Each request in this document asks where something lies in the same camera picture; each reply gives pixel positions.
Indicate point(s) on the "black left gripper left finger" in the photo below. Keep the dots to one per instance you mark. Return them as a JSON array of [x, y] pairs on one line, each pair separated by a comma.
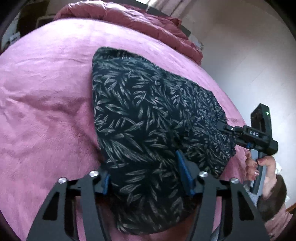
[[57, 216]]

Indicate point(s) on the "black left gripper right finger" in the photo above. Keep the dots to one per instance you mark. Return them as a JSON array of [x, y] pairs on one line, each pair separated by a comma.
[[224, 210]]

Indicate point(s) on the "black leaf-print pants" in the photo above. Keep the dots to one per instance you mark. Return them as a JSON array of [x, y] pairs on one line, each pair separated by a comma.
[[143, 115]]

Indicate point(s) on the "right hand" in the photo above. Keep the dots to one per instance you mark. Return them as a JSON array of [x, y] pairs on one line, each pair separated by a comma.
[[270, 177]]

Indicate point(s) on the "pink bed sheet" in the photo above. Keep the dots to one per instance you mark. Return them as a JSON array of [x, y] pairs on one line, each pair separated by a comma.
[[47, 128]]

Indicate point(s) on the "dark pink quilted duvet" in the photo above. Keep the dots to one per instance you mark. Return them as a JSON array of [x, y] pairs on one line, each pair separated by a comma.
[[136, 19]]

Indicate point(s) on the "beige curtain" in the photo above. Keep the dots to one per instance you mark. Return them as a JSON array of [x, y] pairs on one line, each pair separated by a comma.
[[173, 8]]

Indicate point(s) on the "white box on shelf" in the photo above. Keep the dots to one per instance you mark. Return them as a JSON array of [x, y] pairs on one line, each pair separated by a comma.
[[7, 42]]

